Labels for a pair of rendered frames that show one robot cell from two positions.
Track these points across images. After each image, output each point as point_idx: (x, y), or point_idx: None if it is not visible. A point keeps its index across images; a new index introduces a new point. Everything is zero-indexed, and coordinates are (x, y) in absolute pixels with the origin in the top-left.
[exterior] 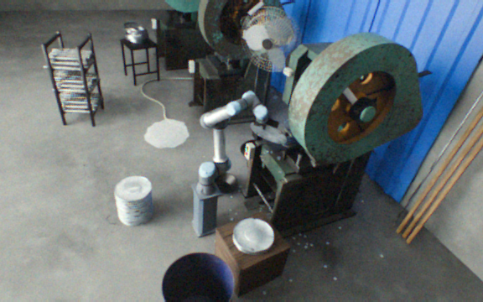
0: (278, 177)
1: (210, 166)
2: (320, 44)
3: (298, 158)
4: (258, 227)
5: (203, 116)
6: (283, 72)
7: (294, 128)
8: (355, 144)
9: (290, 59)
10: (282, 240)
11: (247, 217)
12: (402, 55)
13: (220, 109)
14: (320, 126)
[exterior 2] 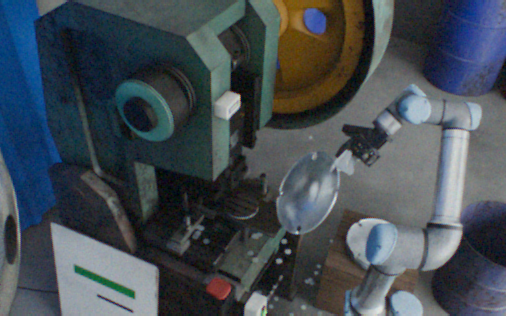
0: (278, 237)
1: (402, 300)
2: (140, 17)
3: (266, 183)
4: (362, 243)
5: (455, 235)
6: (227, 118)
7: (364, 83)
8: None
9: (212, 83)
10: (345, 219)
11: (354, 272)
12: None
13: (464, 157)
14: None
